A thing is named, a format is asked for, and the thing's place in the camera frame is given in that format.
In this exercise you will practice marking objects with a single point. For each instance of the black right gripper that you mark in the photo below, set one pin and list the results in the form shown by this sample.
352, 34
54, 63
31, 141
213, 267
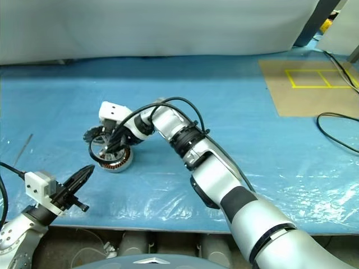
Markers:
112, 131

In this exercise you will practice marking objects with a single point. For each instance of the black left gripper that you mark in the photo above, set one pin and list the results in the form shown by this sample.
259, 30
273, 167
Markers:
63, 200

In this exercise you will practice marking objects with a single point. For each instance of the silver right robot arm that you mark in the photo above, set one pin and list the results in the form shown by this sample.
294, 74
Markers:
213, 168

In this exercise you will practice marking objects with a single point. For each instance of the motor stator with copper windings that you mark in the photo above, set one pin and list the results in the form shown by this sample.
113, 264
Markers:
120, 166

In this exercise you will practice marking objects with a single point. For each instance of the thin grey metal rod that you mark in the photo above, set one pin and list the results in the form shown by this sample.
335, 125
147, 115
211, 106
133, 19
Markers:
23, 148

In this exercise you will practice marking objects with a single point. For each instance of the blue plastic table cover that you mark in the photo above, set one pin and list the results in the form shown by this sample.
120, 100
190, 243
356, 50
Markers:
168, 190

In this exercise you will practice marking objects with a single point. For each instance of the grey rounded shape under table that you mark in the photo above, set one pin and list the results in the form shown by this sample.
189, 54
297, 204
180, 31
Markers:
216, 246
134, 242

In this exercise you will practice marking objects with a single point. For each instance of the grey robot torso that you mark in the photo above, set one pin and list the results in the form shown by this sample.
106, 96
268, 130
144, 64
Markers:
126, 263

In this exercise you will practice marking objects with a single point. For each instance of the white backdrop sheet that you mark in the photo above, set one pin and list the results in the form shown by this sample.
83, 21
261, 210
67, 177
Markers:
140, 28

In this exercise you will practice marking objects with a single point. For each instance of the brown cardboard sheet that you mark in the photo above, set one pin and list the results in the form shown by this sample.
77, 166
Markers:
303, 103

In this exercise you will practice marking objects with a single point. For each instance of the small yellow object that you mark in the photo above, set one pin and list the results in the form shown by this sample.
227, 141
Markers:
325, 25

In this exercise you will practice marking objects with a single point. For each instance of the white board panel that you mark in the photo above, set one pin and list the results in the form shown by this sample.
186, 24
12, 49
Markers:
339, 36

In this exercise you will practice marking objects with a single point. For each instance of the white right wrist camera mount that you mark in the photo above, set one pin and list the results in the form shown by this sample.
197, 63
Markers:
112, 109

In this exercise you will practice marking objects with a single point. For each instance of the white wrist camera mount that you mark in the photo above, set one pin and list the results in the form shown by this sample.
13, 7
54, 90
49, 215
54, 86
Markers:
112, 109
35, 182

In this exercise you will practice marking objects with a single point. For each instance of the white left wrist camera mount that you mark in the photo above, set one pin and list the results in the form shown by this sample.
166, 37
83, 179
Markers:
35, 182

